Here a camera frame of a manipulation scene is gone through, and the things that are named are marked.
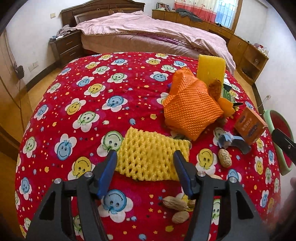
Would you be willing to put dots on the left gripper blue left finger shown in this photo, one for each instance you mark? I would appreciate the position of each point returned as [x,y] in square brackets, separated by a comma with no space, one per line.
[103,173]

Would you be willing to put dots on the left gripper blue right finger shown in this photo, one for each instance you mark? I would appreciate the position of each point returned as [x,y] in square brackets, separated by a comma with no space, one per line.
[186,173]

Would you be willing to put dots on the yellow foam net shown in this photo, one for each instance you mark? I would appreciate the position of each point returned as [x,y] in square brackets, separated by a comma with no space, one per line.
[148,156]
[211,68]

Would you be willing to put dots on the orange cardboard box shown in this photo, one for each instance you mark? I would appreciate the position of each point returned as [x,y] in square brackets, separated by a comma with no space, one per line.
[250,125]

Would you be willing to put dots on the orange foam net bag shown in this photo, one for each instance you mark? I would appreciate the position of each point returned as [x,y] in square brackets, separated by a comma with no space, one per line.
[188,108]

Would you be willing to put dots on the orange wrapper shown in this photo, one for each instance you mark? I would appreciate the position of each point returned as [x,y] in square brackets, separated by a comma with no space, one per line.
[214,90]

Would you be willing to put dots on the green mosquito coil box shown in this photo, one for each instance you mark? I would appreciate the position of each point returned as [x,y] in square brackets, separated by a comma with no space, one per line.
[228,93]

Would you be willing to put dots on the red bin with green rim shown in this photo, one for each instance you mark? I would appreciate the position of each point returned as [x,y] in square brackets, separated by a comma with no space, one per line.
[276,120]

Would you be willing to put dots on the peanut shell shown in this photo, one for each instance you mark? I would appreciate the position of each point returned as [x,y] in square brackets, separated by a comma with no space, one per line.
[179,204]
[180,217]
[224,158]

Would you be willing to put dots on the red smiley flower quilt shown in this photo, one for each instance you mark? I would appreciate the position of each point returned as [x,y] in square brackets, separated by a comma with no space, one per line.
[144,106]

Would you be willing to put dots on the wooden cabinet desk unit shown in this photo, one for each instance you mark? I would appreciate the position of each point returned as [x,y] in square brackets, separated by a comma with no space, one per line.
[248,59]

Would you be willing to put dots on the wooden wardrobe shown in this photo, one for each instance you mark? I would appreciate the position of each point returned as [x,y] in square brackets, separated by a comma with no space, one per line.
[15,104]

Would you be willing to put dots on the brown mattress bed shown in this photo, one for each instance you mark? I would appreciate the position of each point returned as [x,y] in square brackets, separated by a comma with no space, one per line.
[133,43]

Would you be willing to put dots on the dark wooden nightstand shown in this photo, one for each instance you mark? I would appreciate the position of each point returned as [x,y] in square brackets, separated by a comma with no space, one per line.
[67,48]

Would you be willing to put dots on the clothes on nightstand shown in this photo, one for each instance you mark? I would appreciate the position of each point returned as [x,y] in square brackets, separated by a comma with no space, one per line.
[65,30]

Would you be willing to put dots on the pink bed cover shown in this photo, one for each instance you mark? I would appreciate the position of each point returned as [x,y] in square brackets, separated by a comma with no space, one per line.
[138,22]

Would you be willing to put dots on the window with bars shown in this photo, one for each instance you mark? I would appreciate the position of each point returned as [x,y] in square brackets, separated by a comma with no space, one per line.
[226,11]

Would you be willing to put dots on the dark wooden headboard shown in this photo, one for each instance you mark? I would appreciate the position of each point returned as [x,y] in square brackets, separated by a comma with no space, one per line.
[99,8]

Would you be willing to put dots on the floral cream red curtain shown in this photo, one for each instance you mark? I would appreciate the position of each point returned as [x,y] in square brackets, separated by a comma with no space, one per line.
[204,9]

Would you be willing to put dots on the dark clothes on cabinet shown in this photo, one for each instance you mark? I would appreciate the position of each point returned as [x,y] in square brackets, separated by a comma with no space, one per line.
[185,13]

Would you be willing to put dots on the black wall charger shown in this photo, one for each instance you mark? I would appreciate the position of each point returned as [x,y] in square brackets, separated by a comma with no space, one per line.
[19,72]

